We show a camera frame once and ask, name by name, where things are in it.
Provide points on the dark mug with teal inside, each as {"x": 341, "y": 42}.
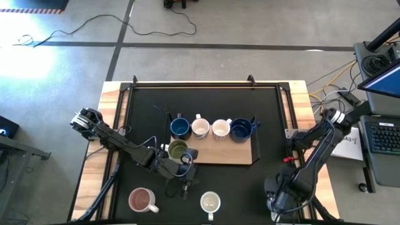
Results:
{"x": 180, "y": 128}

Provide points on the small blue floral mug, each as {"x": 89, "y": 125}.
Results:
{"x": 200, "y": 128}

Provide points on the wooden rack with black frame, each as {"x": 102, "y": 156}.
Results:
{"x": 225, "y": 151}

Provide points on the red clip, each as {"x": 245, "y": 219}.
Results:
{"x": 289, "y": 159}

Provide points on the dark navy blue mug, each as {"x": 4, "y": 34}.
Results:
{"x": 241, "y": 130}

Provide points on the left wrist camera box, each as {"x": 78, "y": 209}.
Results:
{"x": 193, "y": 155}

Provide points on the black power strip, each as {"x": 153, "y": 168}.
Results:
{"x": 351, "y": 98}

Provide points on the black keyboard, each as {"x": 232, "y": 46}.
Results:
{"x": 386, "y": 137}

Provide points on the black pole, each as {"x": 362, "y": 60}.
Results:
{"x": 384, "y": 36}

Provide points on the pale pink mug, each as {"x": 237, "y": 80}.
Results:
{"x": 141, "y": 200}

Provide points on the black table mat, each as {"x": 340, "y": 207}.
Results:
{"x": 203, "y": 100}

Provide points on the grey side desk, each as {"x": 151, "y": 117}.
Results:
{"x": 18, "y": 148}

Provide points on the black and orange floor device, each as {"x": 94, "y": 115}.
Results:
{"x": 170, "y": 3}

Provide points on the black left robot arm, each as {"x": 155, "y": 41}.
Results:
{"x": 118, "y": 142}

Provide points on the computer monitor with blue screen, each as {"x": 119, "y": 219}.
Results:
{"x": 387, "y": 82}

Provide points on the green patterned white mug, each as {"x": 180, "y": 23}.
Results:
{"x": 210, "y": 203}

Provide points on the cream mug with green inside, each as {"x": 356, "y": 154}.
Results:
{"x": 177, "y": 150}

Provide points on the dark laptop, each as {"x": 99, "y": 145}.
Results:
{"x": 7, "y": 126}

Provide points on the black caster wheel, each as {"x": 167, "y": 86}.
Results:
{"x": 362, "y": 187}

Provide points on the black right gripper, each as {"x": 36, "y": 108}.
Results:
{"x": 282, "y": 195}

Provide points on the red patterned white mug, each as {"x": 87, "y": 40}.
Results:
{"x": 221, "y": 129}

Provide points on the white paper booklet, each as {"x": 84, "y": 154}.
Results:
{"x": 351, "y": 150}

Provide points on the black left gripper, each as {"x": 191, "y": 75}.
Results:
{"x": 175, "y": 170}

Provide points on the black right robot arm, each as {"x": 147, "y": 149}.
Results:
{"x": 315, "y": 156}

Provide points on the hazard striped floor mat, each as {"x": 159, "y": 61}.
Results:
{"x": 31, "y": 4}

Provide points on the grey equipment cart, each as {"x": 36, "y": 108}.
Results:
{"x": 382, "y": 106}

